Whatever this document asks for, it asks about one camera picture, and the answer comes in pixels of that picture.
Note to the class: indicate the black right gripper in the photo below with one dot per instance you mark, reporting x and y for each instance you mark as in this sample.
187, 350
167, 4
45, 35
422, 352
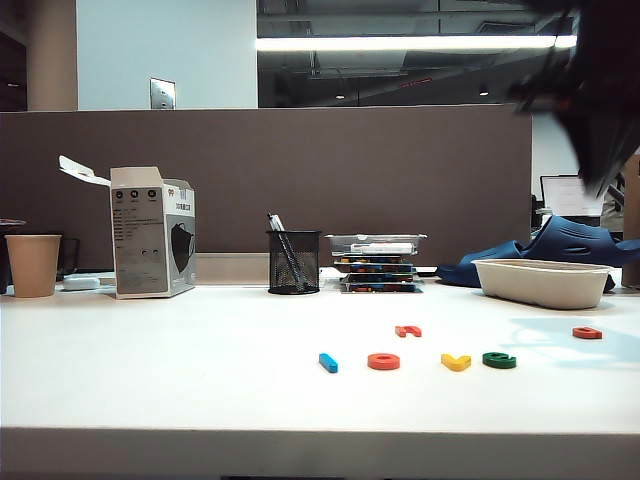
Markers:
590, 85

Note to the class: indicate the green letter e magnet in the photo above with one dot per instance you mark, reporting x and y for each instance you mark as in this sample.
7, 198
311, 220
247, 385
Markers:
492, 361

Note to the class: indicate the yellow letter v magnet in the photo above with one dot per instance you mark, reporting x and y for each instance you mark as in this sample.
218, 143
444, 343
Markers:
456, 364

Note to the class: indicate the blue letter l magnet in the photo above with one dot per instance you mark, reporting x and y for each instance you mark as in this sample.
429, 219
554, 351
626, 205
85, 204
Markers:
328, 364

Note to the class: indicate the orange letter a magnet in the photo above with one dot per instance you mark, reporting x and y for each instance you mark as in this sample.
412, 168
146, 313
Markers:
586, 333

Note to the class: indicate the teal letter magnet pack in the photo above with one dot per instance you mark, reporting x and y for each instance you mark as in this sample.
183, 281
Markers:
370, 260
375, 269
380, 288
377, 278

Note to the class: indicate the orange letter n magnet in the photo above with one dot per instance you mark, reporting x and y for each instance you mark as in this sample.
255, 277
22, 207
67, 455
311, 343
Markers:
406, 331

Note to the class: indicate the orange letter o magnet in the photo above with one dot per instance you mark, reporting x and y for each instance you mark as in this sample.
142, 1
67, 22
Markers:
375, 362

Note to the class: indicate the white computer monitor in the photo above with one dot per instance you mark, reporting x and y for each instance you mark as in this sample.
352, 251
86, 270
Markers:
565, 197

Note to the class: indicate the brown cardboard box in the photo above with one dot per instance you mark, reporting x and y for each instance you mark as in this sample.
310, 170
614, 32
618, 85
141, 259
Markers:
632, 225

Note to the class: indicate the navy blue foam slipper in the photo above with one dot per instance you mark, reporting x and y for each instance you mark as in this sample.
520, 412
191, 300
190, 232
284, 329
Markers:
565, 240
500, 252

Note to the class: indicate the beige paper pulp bowl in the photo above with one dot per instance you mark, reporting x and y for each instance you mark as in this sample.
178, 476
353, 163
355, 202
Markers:
540, 287

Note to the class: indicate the long ceiling light strip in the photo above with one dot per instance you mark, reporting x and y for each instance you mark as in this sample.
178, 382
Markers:
400, 43

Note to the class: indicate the clear plastic tray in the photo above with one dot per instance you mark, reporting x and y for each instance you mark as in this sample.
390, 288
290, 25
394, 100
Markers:
340, 245

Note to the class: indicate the black mesh pen holder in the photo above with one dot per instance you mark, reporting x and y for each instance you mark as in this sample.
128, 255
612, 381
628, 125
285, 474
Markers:
294, 265

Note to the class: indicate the clear barrel pen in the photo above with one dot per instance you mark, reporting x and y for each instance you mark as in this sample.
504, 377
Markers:
275, 222

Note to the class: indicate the brown desk partition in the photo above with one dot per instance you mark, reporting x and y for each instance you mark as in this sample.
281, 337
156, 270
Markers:
250, 175

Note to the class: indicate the grey white mask box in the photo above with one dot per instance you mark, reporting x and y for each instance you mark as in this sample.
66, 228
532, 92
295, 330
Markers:
144, 240

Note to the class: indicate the white earbud case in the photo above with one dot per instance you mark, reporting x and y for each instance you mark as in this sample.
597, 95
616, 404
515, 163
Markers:
81, 283

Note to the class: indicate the brown paper cup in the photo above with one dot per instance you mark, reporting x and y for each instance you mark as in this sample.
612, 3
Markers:
33, 265

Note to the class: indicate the metal wall plate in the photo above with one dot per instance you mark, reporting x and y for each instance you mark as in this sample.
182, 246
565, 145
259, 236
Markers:
162, 94

